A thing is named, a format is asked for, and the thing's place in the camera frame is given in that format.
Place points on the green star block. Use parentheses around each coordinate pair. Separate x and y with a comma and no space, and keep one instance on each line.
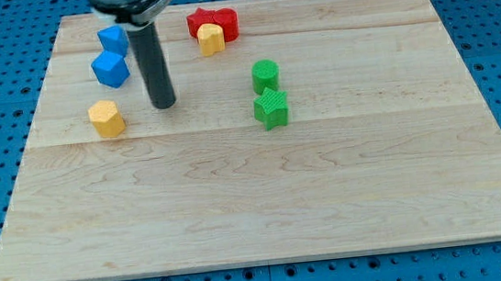
(271,108)

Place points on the blue cube block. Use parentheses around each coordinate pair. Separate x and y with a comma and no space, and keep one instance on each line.
(110,69)

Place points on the red cylinder block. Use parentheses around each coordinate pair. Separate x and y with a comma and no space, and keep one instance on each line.
(227,19)

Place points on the wooden board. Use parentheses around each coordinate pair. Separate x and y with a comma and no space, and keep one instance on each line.
(389,147)

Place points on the green cylinder block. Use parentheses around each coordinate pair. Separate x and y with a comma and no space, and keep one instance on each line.
(265,74)

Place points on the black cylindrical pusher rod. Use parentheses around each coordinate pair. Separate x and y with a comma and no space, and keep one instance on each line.
(146,48)

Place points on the red star block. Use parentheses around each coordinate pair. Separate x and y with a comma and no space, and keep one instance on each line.
(198,18)

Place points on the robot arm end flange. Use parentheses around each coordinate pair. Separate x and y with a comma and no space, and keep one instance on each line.
(132,12)

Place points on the blue pentagon block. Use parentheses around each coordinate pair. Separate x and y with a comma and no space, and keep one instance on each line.
(114,39)

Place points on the yellow heart block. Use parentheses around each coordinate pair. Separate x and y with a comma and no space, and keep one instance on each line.
(211,39)

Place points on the yellow hexagon block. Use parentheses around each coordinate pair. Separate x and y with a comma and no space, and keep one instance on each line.
(106,118)

